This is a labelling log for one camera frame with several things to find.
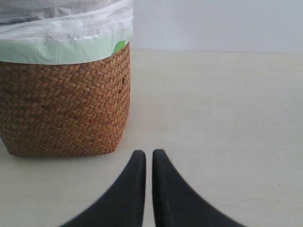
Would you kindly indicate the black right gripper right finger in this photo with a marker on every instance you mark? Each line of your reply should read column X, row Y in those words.
column 176, row 204

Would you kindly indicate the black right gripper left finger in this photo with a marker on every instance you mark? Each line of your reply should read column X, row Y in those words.
column 122, row 205

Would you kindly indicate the woven wicker waste basket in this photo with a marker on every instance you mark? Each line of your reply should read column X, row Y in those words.
column 68, row 110

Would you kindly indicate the white and green bin liner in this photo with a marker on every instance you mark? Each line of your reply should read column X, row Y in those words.
column 63, row 31

